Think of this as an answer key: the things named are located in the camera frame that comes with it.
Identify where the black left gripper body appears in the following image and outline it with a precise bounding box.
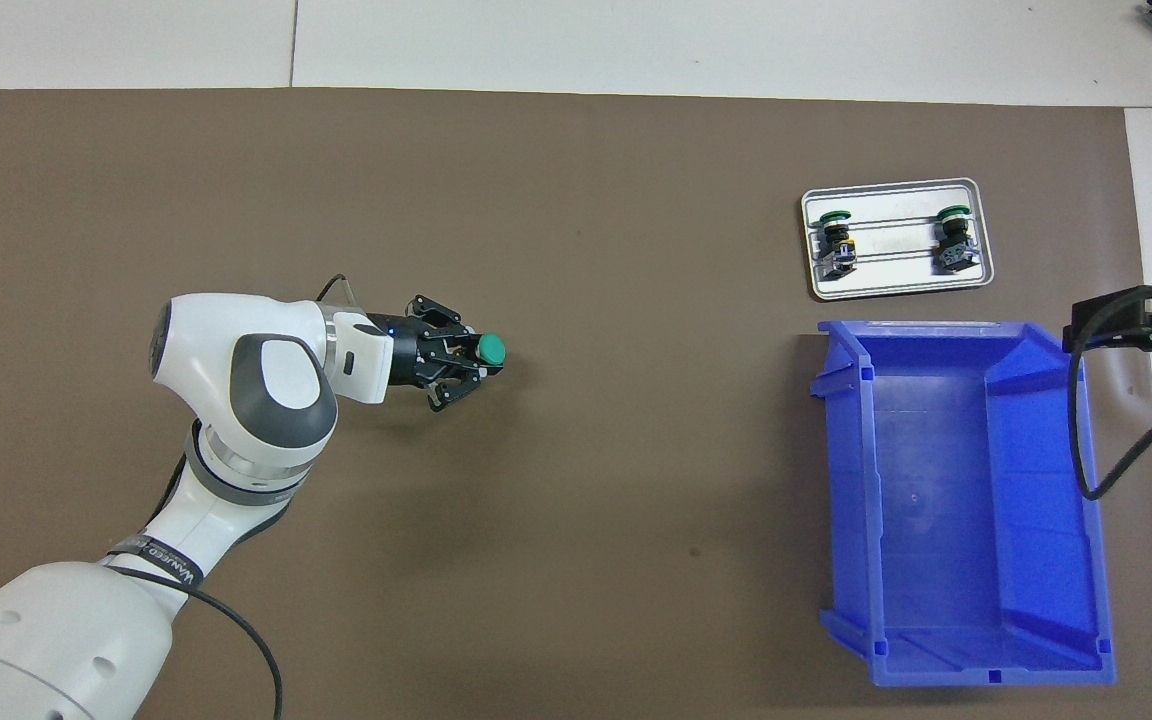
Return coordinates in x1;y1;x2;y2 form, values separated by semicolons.
368;312;430;389

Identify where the green push button switch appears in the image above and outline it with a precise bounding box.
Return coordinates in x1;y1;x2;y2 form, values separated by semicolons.
814;208;859;281
933;204;982;274
456;333;508;373

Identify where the brown table mat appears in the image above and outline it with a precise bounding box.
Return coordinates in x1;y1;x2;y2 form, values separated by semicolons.
0;88;1152;720

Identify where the silver metal tray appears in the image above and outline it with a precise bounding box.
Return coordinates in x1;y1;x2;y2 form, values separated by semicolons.
800;177;995;301

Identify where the blue plastic storage bin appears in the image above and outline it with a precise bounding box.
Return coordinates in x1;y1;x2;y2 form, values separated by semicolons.
809;319;1118;689

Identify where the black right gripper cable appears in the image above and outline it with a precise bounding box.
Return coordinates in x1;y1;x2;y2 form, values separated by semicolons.
1066;278;1152;501

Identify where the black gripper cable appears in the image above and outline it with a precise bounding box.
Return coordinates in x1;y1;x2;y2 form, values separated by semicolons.
1066;278;1152;501
106;273;362;720

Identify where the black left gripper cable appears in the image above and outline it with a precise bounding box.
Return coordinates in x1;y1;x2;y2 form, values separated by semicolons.
106;273;362;720

